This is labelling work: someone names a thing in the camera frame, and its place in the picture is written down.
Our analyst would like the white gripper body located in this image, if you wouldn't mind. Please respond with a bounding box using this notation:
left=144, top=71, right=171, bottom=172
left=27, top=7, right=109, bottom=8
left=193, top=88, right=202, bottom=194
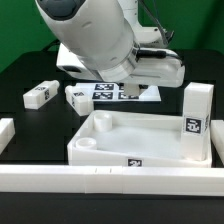
left=56, top=44, right=185, bottom=88

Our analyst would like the white desk top tray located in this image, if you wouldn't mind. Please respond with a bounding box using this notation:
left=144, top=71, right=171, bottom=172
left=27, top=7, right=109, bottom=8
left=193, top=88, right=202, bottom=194
left=67, top=110, right=212, bottom=168

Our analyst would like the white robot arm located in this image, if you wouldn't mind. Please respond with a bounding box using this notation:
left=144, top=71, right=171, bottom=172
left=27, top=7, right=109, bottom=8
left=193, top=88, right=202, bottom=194
left=35, top=0, right=185, bottom=87

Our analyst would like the white right obstacle block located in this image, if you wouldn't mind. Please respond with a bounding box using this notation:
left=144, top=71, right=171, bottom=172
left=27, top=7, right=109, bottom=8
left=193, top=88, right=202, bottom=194
left=210, top=120, right=224, bottom=165

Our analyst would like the white obstacle block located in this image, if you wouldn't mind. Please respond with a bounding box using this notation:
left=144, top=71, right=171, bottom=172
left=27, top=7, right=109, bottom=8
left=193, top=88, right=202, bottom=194
left=0, top=118, right=15, bottom=154
left=210, top=120, right=224, bottom=165

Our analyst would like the white front obstacle bar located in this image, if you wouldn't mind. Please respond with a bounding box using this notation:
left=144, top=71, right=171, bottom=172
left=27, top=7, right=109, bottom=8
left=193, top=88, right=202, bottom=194
left=0, top=165, right=224, bottom=196

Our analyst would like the white left obstacle block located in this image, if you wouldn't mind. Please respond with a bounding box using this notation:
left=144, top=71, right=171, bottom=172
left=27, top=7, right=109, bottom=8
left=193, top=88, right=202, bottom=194
left=0, top=118, right=15, bottom=154

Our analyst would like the white marker base plate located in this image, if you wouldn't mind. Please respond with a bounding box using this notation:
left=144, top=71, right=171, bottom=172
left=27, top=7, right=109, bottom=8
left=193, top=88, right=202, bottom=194
left=76, top=83, right=161, bottom=102

